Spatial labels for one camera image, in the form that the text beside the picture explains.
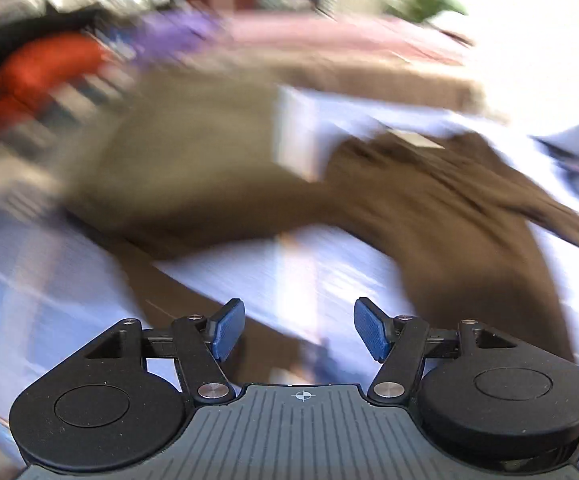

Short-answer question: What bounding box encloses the brown garment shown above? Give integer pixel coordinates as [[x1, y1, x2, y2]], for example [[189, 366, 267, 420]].
[[70, 130, 579, 391]]

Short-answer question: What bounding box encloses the white garment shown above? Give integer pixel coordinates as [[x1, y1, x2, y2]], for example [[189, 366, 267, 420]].
[[529, 105, 579, 211]]

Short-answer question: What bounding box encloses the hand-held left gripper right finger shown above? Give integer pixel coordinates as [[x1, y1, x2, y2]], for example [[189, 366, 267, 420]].
[[353, 297, 517, 407]]

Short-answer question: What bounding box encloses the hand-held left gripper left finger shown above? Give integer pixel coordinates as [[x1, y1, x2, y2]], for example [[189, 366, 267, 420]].
[[86, 298, 246, 406]]

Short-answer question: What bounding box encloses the green potted plant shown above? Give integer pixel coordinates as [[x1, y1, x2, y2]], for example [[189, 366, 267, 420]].
[[384, 0, 470, 23]]

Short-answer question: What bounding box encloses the purple cloth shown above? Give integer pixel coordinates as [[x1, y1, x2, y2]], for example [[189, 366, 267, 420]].
[[130, 10, 230, 61]]

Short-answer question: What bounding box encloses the dark cloth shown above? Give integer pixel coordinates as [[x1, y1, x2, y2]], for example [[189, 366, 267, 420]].
[[0, 10, 105, 61]]

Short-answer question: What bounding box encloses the red cloth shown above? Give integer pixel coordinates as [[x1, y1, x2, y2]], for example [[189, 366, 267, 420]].
[[0, 35, 110, 133]]

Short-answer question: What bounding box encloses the beige cloth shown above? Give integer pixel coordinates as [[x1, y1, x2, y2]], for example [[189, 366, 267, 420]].
[[64, 72, 330, 241]]

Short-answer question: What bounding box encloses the blue patterned mat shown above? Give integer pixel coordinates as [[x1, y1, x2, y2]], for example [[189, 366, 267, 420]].
[[0, 85, 579, 411]]

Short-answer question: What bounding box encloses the pink bed cover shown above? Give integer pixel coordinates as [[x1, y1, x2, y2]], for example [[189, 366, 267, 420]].
[[220, 15, 475, 68]]

